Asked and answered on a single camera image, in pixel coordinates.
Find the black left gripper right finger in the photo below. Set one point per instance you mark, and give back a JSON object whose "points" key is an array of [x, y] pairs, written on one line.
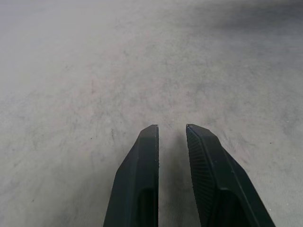
{"points": [[220, 184]]}

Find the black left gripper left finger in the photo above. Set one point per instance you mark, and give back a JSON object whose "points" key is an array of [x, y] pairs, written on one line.
{"points": [[137, 179]]}

